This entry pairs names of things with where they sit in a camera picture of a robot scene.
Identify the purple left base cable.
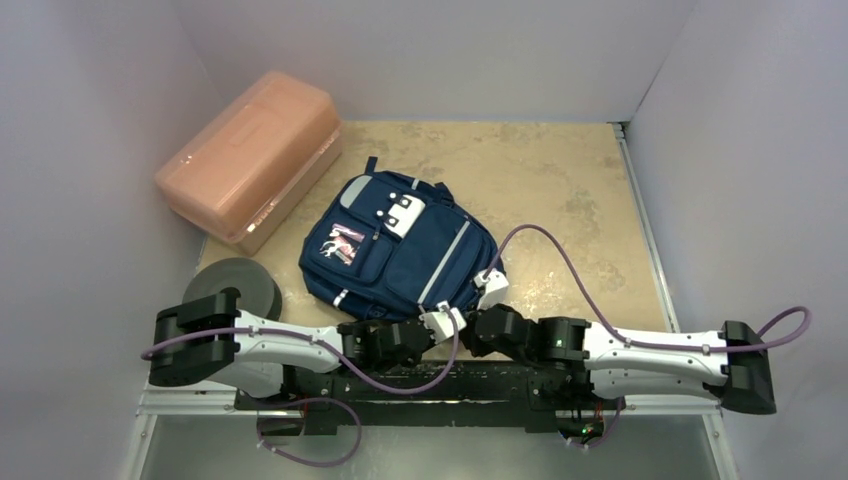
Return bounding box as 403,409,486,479
255,395,364,468

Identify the navy blue student backpack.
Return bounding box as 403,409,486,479
299,156,504,322

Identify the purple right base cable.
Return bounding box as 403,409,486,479
564,397,627,450

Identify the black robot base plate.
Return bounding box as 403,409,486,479
234,360,620,440

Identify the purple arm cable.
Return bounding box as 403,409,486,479
483,223,813,354
140,307,462,397

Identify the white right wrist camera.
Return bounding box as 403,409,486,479
472,269,510,310

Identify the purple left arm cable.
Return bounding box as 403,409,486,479
140,307,462,397

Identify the grey round disc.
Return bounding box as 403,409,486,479
182,257,283,321

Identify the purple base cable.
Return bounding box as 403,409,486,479
564,397,627,450
255,395,364,468

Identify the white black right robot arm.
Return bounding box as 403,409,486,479
460,304,777,415

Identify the pink highlighter marker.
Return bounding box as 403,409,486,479
319,223,365,266

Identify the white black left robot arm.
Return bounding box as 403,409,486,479
141,291,450,409

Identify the translucent pink storage box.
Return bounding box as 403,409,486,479
155,71,342,256

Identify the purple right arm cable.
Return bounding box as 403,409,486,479
483,223,813,354

